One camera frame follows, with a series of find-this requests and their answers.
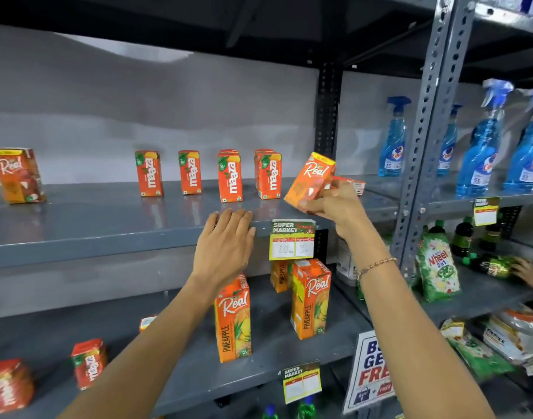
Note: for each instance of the person's right hand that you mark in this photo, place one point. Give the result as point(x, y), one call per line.
point(347, 209)

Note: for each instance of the person's left hand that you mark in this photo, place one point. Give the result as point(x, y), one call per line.
point(223, 253)

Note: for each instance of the person's left little finger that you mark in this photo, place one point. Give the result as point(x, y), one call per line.
point(211, 223)

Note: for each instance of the person's left thumb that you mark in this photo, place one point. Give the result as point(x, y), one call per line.
point(251, 242)

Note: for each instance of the person's left middle finger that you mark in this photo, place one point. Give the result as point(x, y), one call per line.
point(235, 219)

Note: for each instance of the person's right thumb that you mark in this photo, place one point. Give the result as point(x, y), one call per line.
point(316, 205)

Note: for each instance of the person's right forearm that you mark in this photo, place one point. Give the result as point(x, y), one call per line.
point(406, 335)

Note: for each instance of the person's left forearm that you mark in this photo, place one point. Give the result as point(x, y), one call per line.
point(148, 362)

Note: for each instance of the green yellow price tag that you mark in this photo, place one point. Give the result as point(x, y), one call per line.
point(301, 383)
point(486, 212)
point(292, 239)

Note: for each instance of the small orange mango drink carton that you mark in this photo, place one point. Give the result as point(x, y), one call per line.
point(90, 364)
point(149, 174)
point(8, 387)
point(190, 173)
point(270, 176)
point(256, 167)
point(230, 178)

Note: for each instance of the orange pineapple juice carton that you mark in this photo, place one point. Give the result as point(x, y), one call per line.
point(232, 322)
point(279, 277)
point(310, 301)

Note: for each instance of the red white lying carton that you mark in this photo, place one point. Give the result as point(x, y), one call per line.
point(357, 185)

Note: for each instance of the white box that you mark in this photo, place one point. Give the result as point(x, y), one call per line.
point(345, 261)

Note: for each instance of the blue spray cleaner bottle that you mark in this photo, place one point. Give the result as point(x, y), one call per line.
point(480, 157)
point(528, 154)
point(448, 146)
point(393, 143)

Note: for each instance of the grey metal shelf rack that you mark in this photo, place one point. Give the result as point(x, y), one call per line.
point(428, 126)
point(96, 222)

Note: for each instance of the small orange white carton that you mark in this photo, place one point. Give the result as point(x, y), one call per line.
point(147, 322)

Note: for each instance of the dark bottle green cap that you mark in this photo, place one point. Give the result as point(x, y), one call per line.
point(490, 237)
point(491, 266)
point(462, 237)
point(437, 227)

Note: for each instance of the green detergent powder packet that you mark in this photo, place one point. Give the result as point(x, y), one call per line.
point(437, 268)

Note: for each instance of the green bottle blue cap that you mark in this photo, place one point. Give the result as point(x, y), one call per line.
point(307, 408)
point(270, 413)

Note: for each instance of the white promotional sign card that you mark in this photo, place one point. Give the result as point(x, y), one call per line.
point(367, 375)

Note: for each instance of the large red juice carton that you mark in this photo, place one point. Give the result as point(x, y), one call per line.
point(18, 175)

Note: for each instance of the green plastic packet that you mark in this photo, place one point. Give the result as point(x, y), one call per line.
point(476, 353)

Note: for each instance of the white orange plastic packet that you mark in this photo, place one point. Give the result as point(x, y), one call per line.
point(511, 333)

